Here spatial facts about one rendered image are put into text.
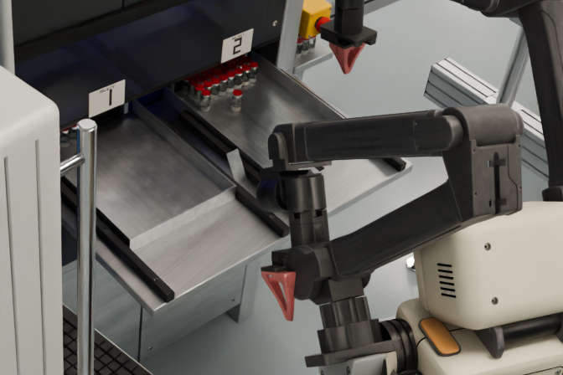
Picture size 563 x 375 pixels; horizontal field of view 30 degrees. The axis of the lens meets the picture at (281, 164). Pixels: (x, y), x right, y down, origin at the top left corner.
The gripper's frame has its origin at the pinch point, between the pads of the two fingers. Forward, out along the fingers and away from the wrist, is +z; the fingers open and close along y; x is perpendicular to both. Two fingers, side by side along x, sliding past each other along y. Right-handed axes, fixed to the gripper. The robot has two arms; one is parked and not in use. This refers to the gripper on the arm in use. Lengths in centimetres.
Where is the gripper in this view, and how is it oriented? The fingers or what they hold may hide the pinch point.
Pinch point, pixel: (347, 69)
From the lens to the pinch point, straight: 215.0
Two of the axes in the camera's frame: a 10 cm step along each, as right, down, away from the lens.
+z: 0.0, 8.4, 5.4
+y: -6.9, -3.9, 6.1
